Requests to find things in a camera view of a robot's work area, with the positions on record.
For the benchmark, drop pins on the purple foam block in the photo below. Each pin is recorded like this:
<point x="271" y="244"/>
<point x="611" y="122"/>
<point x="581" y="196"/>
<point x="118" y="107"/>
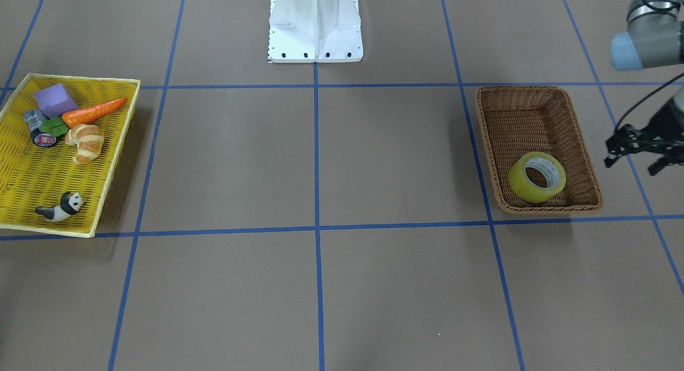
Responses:
<point x="55" y="100"/>

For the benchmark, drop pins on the toy panda figure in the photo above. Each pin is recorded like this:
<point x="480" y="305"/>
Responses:
<point x="69" y="205"/>

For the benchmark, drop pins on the toy croissant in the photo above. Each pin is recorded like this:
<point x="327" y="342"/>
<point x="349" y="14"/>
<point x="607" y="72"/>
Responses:
<point x="88" y="139"/>

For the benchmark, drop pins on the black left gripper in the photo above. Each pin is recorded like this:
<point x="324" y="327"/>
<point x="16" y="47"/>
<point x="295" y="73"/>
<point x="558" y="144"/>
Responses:
<point x="669" y="126"/>

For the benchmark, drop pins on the small labelled can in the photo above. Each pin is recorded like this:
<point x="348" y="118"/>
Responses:
<point x="34" y="120"/>

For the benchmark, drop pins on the orange toy carrot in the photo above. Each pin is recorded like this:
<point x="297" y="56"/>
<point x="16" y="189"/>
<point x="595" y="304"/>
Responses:
<point x="61" y="125"/>

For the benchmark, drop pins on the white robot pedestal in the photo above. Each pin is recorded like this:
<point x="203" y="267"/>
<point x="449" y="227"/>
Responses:
<point x="315" y="31"/>

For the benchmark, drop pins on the brown wicker basket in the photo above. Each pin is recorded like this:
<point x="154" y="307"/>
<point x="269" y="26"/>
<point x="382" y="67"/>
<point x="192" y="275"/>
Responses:
<point x="515" y="120"/>

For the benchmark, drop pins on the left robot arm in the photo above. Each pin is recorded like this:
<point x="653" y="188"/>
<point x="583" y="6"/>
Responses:
<point x="653" y="38"/>

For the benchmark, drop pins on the yellow woven basket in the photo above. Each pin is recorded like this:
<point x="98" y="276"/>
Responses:
<point x="33" y="176"/>

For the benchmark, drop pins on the yellow tape roll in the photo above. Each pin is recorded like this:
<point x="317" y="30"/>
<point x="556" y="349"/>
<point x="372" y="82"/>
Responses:
<point x="550" y="168"/>

